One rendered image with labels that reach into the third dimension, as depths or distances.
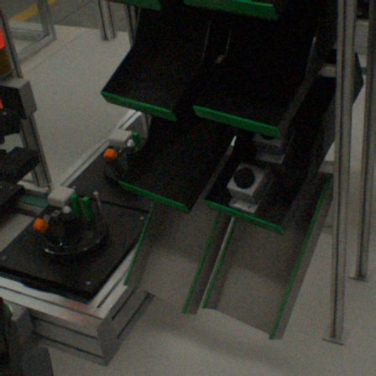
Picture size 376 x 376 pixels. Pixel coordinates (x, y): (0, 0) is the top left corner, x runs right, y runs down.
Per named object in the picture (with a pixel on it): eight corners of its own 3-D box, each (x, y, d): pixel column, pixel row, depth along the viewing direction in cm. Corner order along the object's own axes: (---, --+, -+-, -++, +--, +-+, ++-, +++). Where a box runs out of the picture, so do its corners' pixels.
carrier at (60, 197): (93, 301, 122) (80, 249, 115) (-8, 269, 132) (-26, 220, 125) (157, 221, 139) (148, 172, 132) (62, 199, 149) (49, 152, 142)
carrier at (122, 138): (157, 221, 139) (148, 171, 132) (63, 198, 149) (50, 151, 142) (207, 159, 156) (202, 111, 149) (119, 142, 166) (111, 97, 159)
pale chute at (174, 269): (196, 315, 112) (183, 314, 108) (137, 286, 119) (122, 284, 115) (254, 156, 112) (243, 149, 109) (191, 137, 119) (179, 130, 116)
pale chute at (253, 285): (282, 340, 106) (271, 340, 102) (213, 309, 113) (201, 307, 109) (343, 172, 106) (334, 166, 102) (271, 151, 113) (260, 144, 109)
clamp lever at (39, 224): (57, 248, 128) (39, 228, 122) (49, 245, 129) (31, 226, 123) (65, 232, 130) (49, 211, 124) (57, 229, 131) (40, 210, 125)
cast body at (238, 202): (259, 223, 97) (246, 199, 92) (233, 214, 100) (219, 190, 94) (285, 176, 100) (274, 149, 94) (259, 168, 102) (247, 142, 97)
